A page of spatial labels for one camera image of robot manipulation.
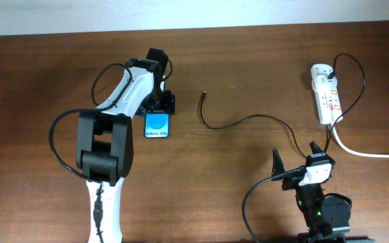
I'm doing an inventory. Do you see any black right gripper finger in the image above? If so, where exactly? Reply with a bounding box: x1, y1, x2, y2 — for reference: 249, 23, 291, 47
271, 147, 285, 181
309, 141, 335, 165

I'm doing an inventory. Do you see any blue Galaxy smartphone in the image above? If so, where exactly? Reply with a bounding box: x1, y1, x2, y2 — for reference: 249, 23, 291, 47
145, 113, 170, 138

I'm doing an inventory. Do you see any black USB charging cable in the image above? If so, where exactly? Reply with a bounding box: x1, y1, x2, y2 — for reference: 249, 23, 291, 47
199, 53, 366, 159

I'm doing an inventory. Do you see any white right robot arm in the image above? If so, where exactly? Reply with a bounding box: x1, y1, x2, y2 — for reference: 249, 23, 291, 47
271, 142, 352, 242

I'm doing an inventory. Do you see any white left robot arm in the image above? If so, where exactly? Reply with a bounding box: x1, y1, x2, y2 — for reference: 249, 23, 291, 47
76, 48, 175, 242

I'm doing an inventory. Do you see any black USB charger plug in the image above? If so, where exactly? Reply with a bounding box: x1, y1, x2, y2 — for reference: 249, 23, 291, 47
327, 71, 336, 80

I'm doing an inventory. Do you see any white power strip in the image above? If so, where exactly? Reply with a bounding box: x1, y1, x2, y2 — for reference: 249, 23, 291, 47
311, 63, 342, 125

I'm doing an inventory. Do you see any white power strip cord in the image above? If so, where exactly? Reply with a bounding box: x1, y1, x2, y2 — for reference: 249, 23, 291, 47
330, 123, 389, 161

